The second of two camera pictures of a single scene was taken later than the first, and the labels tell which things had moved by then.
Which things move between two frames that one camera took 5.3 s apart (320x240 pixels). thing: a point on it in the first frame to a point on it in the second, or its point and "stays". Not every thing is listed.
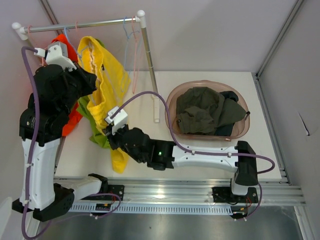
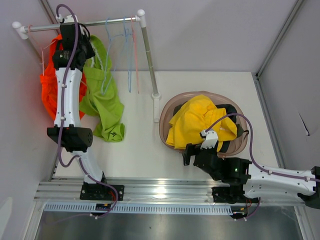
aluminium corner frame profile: (274, 47) stays
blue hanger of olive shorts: (128, 35) to (129, 71)
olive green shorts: (201, 111) to (240, 131)
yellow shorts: (112, 81) to (196, 115)
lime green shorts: (99, 137) to (99, 97)
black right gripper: (112, 138) to (193, 149)
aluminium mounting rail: (240, 190) stays
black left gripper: (89, 80) to (90, 52)
